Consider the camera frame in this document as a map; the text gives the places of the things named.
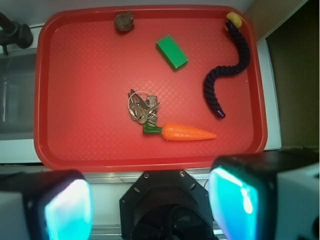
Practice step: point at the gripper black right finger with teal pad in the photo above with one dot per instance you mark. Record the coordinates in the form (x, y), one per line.
(272, 195)

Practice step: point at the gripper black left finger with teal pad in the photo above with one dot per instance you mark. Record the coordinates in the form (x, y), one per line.
(48, 205)

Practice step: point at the orange plastic carrot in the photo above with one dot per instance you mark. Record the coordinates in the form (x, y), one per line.
(178, 132)

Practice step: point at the bunch of metal keys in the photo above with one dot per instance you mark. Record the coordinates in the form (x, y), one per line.
(143, 107)

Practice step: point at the red plastic tray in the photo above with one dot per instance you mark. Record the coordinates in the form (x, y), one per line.
(85, 69)

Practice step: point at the grey metal sink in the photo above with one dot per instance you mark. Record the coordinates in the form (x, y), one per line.
(17, 94)

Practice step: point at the green rectangular block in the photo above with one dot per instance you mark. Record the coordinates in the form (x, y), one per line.
(171, 52)

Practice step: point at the black clamp knob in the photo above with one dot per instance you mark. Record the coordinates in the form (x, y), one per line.
(14, 33)

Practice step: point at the brown rock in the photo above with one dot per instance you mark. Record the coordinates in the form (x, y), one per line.
(124, 22)

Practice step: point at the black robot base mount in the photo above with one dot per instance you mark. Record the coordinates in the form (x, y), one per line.
(166, 205)

